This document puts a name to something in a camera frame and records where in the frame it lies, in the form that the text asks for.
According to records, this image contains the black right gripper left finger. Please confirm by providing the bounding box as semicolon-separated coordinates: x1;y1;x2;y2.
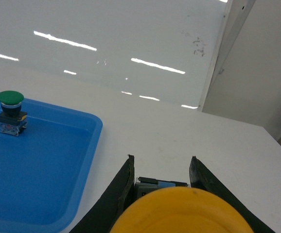
71;155;135;233

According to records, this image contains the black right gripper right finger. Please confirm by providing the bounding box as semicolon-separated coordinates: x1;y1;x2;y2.
189;156;274;233

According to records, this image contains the yellow mushroom push button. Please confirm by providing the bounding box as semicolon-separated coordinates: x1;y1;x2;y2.
110;185;253;233

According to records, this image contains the blue plastic tray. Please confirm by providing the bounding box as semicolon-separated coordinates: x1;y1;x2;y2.
0;99;103;233

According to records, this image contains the white glossy board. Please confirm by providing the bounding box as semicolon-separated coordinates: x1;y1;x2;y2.
0;0;248;109

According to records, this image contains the green mushroom push button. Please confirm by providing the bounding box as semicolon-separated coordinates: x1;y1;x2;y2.
0;90;28;136

